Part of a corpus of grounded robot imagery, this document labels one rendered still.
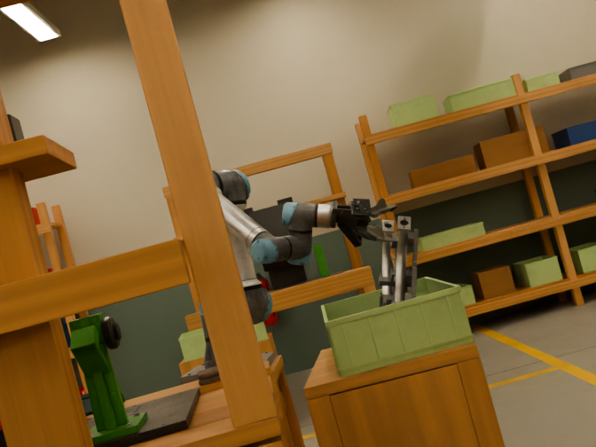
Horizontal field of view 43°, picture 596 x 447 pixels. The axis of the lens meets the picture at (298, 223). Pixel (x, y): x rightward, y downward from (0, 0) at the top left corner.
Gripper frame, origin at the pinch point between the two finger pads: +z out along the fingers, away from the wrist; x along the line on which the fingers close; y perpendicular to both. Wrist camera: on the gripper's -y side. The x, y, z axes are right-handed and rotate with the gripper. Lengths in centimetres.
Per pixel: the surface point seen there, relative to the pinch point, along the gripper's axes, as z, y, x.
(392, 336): 0.9, -14.9, -31.6
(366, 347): -6.5, -16.7, -34.8
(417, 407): 9, -26, -48
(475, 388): 25, -21, -43
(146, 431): -51, 22, -89
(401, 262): 2.4, -11.2, -5.2
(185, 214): -43, 62, -62
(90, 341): -64, 37, -77
